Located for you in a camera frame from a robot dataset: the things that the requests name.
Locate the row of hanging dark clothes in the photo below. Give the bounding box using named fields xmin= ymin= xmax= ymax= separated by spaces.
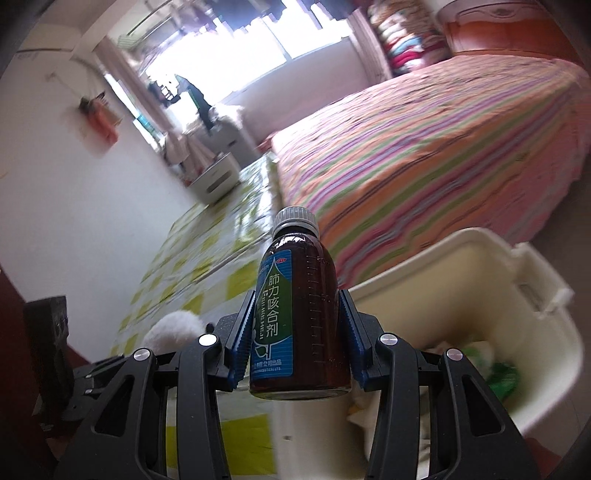
xmin=208 ymin=0 xmax=352 ymax=28

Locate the stack of folded quilts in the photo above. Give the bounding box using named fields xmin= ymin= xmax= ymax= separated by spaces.
xmin=369 ymin=0 xmax=451 ymax=77

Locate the bed with striped sheet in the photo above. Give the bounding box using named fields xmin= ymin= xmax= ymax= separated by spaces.
xmin=270 ymin=55 xmax=591 ymax=289

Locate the white plastic basket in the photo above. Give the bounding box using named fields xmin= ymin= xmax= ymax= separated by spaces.
xmin=191 ymin=152 xmax=243 ymax=201

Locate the brown medicine bottle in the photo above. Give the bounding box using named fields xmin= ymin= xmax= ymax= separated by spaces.
xmin=249 ymin=206 xmax=352 ymax=400

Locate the wooden headboard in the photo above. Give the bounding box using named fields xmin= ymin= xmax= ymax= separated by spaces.
xmin=436 ymin=0 xmax=583 ymax=65

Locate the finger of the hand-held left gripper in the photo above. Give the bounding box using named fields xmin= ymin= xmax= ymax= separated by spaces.
xmin=65 ymin=356 xmax=125 ymax=421

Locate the orange cloth on wall hook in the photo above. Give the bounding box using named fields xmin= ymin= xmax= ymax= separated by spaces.
xmin=78 ymin=92 xmax=123 ymax=144

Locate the checkered plastic tablecloth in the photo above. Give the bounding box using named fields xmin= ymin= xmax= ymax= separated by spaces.
xmin=90 ymin=154 xmax=282 ymax=480

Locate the dark red door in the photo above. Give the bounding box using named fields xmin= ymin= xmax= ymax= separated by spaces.
xmin=0 ymin=268 xmax=61 ymax=480

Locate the white plush toy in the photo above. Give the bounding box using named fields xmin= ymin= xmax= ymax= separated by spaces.
xmin=141 ymin=310 xmax=215 ymax=356

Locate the dark hanging garment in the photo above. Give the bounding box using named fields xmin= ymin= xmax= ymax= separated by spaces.
xmin=175 ymin=74 xmax=215 ymax=130

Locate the white appliance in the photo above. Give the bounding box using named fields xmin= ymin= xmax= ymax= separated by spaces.
xmin=198 ymin=104 xmax=257 ymax=158

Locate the pink curtain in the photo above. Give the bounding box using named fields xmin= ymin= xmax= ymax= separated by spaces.
xmin=348 ymin=9 xmax=393 ymax=86
xmin=99 ymin=37 xmax=185 ymax=162

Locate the window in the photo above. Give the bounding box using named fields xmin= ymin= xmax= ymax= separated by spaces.
xmin=143 ymin=14 xmax=356 ymax=112

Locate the cream plastic bin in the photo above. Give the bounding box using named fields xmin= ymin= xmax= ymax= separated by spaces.
xmin=270 ymin=226 xmax=583 ymax=480

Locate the green plastic bag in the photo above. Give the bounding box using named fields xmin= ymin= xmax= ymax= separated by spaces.
xmin=464 ymin=342 xmax=522 ymax=402

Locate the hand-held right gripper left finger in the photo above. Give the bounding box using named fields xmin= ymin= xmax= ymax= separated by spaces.
xmin=58 ymin=288 xmax=257 ymax=480

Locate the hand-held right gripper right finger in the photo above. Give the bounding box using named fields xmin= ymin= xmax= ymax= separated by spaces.
xmin=339 ymin=288 xmax=541 ymax=480

